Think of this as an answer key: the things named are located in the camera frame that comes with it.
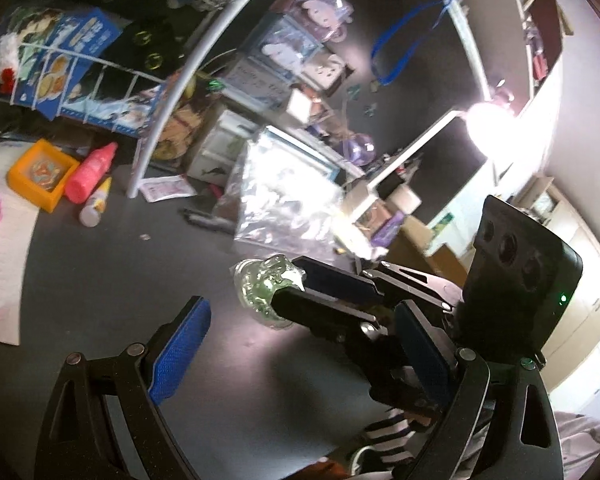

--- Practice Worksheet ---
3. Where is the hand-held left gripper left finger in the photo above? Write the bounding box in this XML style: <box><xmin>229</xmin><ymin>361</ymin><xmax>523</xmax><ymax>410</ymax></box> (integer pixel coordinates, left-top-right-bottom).
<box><xmin>34</xmin><ymin>295</ymin><xmax>213</xmax><ymax>480</ymax></box>

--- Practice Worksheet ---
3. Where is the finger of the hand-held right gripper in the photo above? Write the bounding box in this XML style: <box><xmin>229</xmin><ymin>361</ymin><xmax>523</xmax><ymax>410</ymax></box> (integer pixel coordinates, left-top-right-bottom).
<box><xmin>271</xmin><ymin>286</ymin><xmax>422</xmax><ymax>405</ymax></box>
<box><xmin>291</xmin><ymin>255</ymin><xmax>464</xmax><ymax>314</ymax></box>

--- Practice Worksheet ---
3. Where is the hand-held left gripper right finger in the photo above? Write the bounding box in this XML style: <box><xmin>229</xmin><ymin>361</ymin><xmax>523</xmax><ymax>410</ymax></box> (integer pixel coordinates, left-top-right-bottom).
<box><xmin>393</xmin><ymin>299</ymin><xmax>564</xmax><ymax>480</ymax></box>

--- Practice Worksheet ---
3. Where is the green tape roll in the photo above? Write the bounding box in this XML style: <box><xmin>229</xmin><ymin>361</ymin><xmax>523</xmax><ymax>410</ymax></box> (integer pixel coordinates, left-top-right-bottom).
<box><xmin>230</xmin><ymin>254</ymin><xmax>307</xmax><ymax>332</ymax></box>

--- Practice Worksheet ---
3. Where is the person's right forearm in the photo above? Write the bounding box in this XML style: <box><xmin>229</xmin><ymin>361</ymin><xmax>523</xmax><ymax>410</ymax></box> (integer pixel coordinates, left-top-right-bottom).
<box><xmin>349</xmin><ymin>406</ymin><xmax>432</xmax><ymax>477</ymax></box>

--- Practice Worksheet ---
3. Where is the purple carton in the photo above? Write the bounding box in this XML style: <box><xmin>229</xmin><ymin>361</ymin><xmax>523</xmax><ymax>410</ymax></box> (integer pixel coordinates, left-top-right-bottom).
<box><xmin>369</xmin><ymin>209</ymin><xmax>407</xmax><ymax>249</ymax></box>

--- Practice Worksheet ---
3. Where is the cardboard box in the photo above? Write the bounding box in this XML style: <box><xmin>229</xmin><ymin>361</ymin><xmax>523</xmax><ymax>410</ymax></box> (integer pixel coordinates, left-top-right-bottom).
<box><xmin>389</xmin><ymin>219</ymin><xmax>469</xmax><ymax>292</ymax></box>

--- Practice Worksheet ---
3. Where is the clear zip bag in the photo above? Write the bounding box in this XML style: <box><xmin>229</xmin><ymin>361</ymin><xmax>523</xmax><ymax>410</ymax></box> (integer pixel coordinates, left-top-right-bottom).
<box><xmin>231</xmin><ymin>129</ymin><xmax>347</xmax><ymax>262</ymax></box>

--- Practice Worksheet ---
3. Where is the bright desk lamp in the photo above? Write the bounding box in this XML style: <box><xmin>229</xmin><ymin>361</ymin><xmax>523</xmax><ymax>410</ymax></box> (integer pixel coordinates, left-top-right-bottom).
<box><xmin>464</xmin><ymin>99</ymin><xmax>519</xmax><ymax>162</ymax></box>

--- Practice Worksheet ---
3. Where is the small printed sachet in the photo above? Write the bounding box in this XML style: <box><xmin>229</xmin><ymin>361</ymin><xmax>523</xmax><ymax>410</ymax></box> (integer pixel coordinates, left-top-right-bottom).
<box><xmin>139</xmin><ymin>174</ymin><xmax>199</xmax><ymax>204</ymax></box>

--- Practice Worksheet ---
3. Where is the white yellow bottle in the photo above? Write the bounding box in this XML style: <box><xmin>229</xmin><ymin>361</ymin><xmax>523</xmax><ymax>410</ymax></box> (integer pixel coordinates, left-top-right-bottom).
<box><xmin>78</xmin><ymin>176</ymin><xmax>114</xmax><ymax>228</ymax></box>

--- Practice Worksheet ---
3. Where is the white printed box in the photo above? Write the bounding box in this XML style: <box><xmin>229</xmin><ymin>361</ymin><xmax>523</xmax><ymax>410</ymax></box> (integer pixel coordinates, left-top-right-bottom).
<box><xmin>186</xmin><ymin>109</ymin><xmax>259</xmax><ymax>192</ymax></box>

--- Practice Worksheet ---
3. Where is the grey printed bed sheet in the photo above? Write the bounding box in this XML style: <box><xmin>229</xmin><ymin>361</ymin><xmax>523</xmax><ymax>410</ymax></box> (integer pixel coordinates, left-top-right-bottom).
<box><xmin>554</xmin><ymin>409</ymin><xmax>600</xmax><ymax>480</ymax></box>

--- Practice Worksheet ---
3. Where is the lined paper notepad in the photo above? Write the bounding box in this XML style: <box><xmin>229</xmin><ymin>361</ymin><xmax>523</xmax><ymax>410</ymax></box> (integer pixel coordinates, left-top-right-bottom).
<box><xmin>0</xmin><ymin>141</ymin><xmax>42</xmax><ymax>347</ymax></box>

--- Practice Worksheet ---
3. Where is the pink bottle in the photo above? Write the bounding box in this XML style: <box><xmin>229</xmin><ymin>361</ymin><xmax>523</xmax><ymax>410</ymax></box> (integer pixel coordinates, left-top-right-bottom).
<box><xmin>64</xmin><ymin>141</ymin><xmax>119</xmax><ymax>205</ymax></box>

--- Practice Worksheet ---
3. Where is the pink plush toy box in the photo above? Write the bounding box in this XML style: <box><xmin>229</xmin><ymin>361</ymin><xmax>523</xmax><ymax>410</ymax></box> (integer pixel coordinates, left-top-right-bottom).
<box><xmin>300</xmin><ymin>52</ymin><xmax>348</xmax><ymax>96</ymax></box>

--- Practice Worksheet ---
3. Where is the orange box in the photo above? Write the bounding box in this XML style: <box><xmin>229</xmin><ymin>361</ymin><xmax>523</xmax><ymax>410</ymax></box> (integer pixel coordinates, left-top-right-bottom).
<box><xmin>6</xmin><ymin>138</ymin><xmax>81</xmax><ymax>212</ymax></box>

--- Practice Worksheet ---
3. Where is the blue plush toy box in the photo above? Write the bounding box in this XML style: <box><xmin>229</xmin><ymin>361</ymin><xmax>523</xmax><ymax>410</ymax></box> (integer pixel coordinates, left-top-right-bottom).
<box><xmin>246</xmin><ymin>14</ymin><xmax>327</xmax><ymax>78</ymax></box>

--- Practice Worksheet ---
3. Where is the white metal rack tube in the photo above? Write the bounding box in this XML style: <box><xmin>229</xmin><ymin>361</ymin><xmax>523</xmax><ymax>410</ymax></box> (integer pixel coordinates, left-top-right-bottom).
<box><xmin>126</xmin><ymin>0</ymin><xmax>297</xmax><ymax>199</ymax></box>

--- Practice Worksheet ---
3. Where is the purple plush toy box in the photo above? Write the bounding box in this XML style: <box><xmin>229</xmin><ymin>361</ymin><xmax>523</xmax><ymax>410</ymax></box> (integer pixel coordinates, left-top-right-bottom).
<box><xmin>271</xmin><ymin>0</ymin><xmax>355</xmax><ymax>43</ymax></box>

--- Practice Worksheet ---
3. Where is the blue printed box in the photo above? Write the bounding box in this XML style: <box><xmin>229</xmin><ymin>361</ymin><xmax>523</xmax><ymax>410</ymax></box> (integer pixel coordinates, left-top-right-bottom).
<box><xmin>14</xmin><ymin>6</ymin><xmax>122</xmax><ymax>122</ymax></box>

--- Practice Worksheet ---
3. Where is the white shelf post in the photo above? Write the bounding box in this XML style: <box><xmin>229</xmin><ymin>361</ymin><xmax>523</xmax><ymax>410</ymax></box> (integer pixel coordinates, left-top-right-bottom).
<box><xmin>369</xmin><ymin>109</ymin><xmax>462</xmax><ymax>197</ymax></box>

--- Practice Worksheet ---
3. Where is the blue lanyard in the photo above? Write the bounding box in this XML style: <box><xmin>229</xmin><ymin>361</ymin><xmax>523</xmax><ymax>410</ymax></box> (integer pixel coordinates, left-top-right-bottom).
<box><xmin>369</xmin><ymin>0</ymin><xmax>462</xmax><ymax>87</ymax></box>

